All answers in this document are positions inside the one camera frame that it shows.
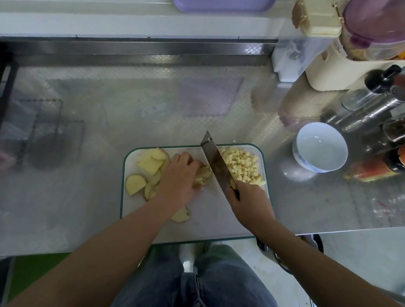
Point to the pile of yellow potato slices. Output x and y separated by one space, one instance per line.
148 170

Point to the purple lid food container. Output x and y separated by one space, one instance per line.
388 27

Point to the white cutting board green rim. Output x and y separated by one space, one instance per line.
212 214

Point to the person's left forearm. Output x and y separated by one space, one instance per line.
87 267

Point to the pile of diced potato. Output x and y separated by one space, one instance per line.
245 165

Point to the person's blue jeans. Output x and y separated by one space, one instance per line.
173 299

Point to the cream plastic canister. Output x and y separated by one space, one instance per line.
332 74

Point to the green mat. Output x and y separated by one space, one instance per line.
37 271

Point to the steel cleaver knife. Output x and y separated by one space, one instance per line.
216 161

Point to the person's right hand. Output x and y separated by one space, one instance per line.
255 209

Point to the clear container cream lid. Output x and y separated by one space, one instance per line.
302 46

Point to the person's left hand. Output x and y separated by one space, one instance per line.
175 185

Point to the person's white left shoe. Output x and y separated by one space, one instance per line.
165 252

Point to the glass bottle black cap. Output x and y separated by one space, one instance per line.
370 85

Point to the metal bowl with scraps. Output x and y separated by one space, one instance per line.
310 242

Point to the person's right forearm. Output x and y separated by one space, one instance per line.
344 298

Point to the white bowl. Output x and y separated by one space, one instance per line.
321 147

